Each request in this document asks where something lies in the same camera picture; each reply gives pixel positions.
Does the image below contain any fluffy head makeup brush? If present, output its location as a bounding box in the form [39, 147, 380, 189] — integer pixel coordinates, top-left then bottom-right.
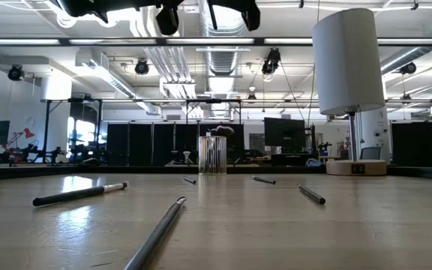
[205, 124, 236, 138]

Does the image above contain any black ceiling spotlight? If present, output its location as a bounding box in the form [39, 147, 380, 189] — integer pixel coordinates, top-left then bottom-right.
[7, 64, 25, 82]
[399, 61, 418, 76]
[262, 47, 282, 76]
[134, 58, 150, 76]

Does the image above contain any clear ribbed cup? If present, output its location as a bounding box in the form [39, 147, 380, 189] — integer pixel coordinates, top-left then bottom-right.
[198, 135, 228, 176]

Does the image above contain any overhead LED light bar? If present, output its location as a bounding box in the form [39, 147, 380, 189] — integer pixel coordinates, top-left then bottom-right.
[0, 36, 432, 47]

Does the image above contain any black computer monitor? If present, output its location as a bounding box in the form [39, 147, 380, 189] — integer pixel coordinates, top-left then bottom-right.
[263, 117, 308, 154]

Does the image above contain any red desk lamp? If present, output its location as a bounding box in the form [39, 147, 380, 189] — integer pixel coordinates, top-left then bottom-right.
[4, 127, 36, 151]

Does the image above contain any white shade table lamp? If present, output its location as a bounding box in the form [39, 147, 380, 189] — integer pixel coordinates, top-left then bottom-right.
[312, 7, 388, 176]

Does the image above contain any long grey metallic pen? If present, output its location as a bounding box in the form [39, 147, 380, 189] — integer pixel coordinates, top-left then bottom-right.
[123, 196, 188, 270]

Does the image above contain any black pen right of centre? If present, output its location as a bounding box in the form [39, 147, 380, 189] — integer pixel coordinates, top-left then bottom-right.
[296, 183, 327, 206]

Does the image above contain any grey office chair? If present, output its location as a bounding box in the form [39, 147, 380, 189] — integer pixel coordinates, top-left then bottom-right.
[360, 146, 383, 161]

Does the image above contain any silver ventilation duct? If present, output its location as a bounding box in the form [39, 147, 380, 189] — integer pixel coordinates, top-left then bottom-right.
[199, 0, 251, 118]

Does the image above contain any black partition wall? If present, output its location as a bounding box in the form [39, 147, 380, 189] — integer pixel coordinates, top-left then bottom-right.
[391, 121, 432, 168]
[106, 122, 245, 167]

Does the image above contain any black metal frame stand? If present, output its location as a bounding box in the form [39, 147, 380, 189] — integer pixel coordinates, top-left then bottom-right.
[41, 97, 104, 164]

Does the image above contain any black handle silver ferrule brush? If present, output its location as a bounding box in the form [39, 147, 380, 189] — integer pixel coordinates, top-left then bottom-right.
[31, 181, 129, 208]

